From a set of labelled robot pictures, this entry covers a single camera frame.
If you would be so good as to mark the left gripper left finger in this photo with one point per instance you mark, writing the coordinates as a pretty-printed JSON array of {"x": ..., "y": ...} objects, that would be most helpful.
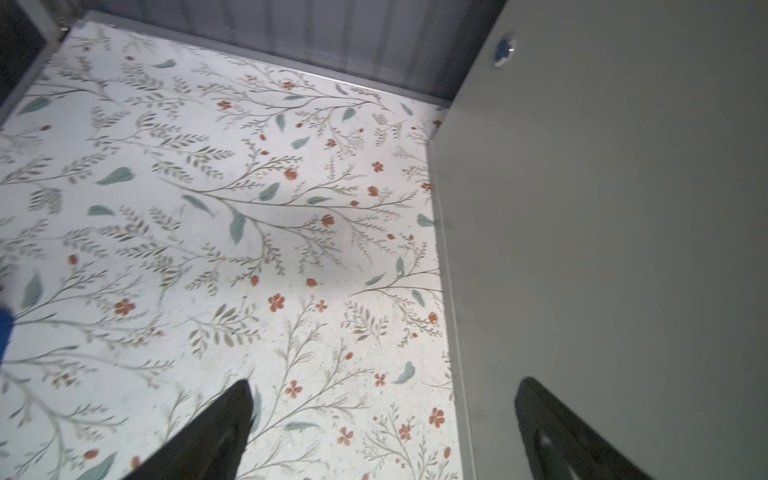
[{"x": 211, "y": 446}]

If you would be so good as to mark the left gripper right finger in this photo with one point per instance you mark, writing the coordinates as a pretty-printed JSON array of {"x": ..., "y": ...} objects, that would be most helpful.
[{"x": 560, "y": 445}]

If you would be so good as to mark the blue stapler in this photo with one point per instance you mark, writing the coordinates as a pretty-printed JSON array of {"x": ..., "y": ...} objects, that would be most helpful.
[{"x": 6, "y": 327}]

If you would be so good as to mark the floral table mat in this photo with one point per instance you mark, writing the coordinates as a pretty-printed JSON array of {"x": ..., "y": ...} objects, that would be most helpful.
[{"x": 175, "y": 219}]

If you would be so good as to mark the beige metal cabinet counter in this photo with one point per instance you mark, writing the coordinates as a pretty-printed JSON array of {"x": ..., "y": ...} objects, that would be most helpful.
[{"x": 602, "y": 184}]

